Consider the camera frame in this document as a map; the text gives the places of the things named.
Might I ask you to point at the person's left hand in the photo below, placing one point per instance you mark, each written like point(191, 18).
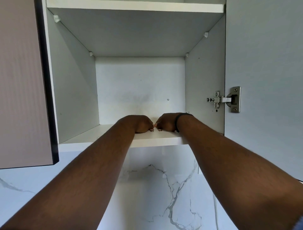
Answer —
point(142, 124)

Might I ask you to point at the person's right hand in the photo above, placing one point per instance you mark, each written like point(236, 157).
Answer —
point(166, 122)

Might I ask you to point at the beige ribbed wall cabinet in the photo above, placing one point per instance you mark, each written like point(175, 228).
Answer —
point(260, 47)

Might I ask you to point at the person's right forearm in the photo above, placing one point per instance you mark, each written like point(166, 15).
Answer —
point(236, 170)

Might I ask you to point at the person's left forearm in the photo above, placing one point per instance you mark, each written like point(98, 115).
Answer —
point(78, 180)

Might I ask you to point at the metal cabinet door hinge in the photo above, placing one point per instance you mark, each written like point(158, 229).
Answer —
point(235, 99)

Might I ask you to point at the white cabinet shelf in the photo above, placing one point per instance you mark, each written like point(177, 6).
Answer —
point(139, 33)

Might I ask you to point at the person's blue shirt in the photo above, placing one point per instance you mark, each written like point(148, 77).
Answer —
point(298, 224)

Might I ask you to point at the black wristband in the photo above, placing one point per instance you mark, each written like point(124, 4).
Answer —
point(177, 120)

